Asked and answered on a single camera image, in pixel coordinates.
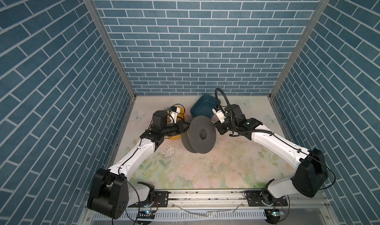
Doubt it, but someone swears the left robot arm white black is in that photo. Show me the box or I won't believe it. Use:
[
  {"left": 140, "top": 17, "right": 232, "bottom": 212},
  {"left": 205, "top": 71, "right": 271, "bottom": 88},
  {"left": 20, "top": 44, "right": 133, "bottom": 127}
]
[{"left": 87, "top": 106, "right": 186, "bottom": 220}]

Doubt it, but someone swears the left green circuit board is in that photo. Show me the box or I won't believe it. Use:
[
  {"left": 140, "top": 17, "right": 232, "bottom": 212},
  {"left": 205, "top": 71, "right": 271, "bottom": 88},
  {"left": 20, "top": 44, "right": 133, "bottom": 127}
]
[{"left": 137, "top": 211, "right": 156, "bottom": 220}]

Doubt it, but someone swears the grey cable spool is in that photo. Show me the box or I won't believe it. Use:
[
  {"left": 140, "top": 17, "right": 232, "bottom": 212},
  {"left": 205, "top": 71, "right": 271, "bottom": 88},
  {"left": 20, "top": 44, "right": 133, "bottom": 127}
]
[{"left": 181, "top": 116, "right": 216, "bottom": 154}]

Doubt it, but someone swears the teal plastic bin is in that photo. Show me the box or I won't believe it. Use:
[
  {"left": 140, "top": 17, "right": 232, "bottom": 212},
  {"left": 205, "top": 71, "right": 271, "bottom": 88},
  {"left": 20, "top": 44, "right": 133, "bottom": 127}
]
[{"left": 191, "top": 94, "right": 217, "bottom": 119}]

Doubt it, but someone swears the yellow plastic bin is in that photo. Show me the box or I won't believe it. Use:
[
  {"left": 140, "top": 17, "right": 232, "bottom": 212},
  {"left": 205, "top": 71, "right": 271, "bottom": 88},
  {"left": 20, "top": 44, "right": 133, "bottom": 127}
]
[{"left": 167, "top": 104, "right": 186, "bottom": 124}]

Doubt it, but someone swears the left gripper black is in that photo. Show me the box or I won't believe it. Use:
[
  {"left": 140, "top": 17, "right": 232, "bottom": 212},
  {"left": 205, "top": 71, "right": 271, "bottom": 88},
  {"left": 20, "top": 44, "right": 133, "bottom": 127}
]
[{"left": 160, "top": 120, "right": 191, "bottom": 137}]

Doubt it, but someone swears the green circuit board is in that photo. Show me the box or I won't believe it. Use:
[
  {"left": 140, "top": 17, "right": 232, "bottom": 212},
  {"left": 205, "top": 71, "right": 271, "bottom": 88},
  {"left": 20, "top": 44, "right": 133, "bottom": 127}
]
[
  {"left": 267, "top": 209, "right": 285, "bottom": 217},
  {"left": 137, "top": 211, "right": 156, "bottom": 220}
]

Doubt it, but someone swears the white slotted cable duct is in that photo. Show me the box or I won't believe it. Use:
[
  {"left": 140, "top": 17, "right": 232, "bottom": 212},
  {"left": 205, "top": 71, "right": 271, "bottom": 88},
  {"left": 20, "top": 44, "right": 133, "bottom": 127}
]
[{"left": 91, "top": 210, "right": 267, "bottom": 221}]

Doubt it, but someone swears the right green circuit board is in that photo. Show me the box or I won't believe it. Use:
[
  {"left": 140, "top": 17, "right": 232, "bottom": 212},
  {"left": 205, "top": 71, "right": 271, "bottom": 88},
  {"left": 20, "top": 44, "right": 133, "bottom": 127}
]
[{"left": 267, "top": 209, "right": 285, "bottom": 217}]

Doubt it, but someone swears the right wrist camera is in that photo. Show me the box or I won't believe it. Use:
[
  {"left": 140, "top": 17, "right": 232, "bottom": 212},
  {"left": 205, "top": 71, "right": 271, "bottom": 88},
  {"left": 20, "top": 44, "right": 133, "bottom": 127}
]
[{"left": 212, "top": 105, "right": 226, "bottom": 123}]

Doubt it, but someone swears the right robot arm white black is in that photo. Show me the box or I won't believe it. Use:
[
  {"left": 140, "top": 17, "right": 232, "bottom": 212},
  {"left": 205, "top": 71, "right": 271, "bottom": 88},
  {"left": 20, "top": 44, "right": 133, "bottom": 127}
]
[{"left": 212, "top": 104, "right": 331, "bottom": 206}]

